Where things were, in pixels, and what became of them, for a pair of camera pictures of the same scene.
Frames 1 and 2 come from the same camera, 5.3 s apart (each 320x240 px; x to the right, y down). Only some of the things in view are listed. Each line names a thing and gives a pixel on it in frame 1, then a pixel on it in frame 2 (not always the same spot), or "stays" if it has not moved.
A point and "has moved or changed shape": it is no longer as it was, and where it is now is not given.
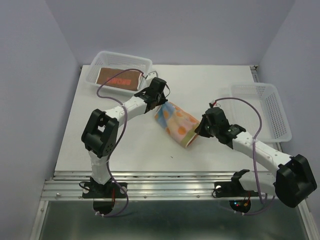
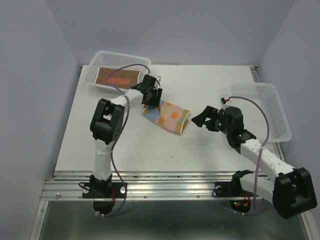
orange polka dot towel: (180, 125) has moved or changed shape
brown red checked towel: (129, 80) stays
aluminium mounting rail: (146, 186) stays
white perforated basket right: (275, 127) stays
